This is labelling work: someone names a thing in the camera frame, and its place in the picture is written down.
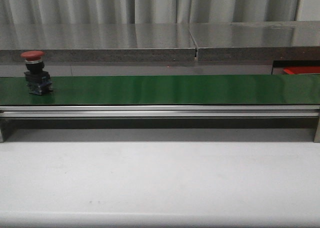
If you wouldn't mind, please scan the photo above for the grey stone counter slab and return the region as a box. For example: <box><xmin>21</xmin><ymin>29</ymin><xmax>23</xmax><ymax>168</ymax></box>
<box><xmin>0</xmin><ymin>24</ymin><xmax>196</xmax><ymax>63</ymax></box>
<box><xmin>189</xmin><ymin>21</ymin><xmax>320</xmax><ymax>62</ymax></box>

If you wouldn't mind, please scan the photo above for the grey stone counter slab left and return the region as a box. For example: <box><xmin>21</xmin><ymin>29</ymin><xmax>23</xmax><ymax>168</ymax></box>
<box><xmin>0</xmin><ymin>24</ymin><xmax>196</xmax><ymax>63</ymax></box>

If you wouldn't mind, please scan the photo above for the aluminium conveyor frame rail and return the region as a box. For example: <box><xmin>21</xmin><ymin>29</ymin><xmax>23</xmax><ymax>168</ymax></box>
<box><xmin>0</xmin><ymin>105</ymin><xmax>320</xmax><ymax>119</ymax></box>

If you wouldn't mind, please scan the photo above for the grey pleated curtain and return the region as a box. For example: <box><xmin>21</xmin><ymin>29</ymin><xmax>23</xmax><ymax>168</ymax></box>
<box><xmin>0</xmin><ymin>0</ymin><xmax>299</xmax><ymax>24</ymax></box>

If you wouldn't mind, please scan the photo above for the grey stone counter slab right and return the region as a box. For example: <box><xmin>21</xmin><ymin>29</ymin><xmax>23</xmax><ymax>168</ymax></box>
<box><xmin>189</xmin><ymin>21</ymin><xmax>320</xmax><ymax>62</ymax></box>

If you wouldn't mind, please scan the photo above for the right conveyor support leg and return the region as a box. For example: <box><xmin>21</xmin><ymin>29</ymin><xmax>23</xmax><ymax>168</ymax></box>
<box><xmin>312</xmin><ymin>116</ymin><xmax>320</xmax><ymax>143</ymax></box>

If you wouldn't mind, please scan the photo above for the green conveyor belt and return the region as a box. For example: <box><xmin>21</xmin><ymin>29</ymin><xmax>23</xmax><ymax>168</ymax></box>
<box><xmin>0</xmin><ymin>74</ymin><xmax>320</xmax><ymax>106</ymax></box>

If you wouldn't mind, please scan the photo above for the conveyor support leg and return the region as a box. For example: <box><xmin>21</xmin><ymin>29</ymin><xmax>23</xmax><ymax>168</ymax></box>
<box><xmin>0</xmin><ymin>119</ymin><xmax>11</xmax><ymax>143</ymax></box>
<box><xmin>312</xmin><ymin>116</ymin><xmax>320</xmax><ymax>143</ymax></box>

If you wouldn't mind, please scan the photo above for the left conveyor support leg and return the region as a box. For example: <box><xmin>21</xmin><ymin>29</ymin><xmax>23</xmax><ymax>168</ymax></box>
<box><xmin>0</xmin><ymin>119</ymin><xmax>11</xmax><ymax>143</ymax></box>

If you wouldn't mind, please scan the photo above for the red plastic tray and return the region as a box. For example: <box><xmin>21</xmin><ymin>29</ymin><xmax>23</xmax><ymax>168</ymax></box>
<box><xmin>283</xmin><ymin>66</ymin><xmax>320</xmax><ymax>75</ymax></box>

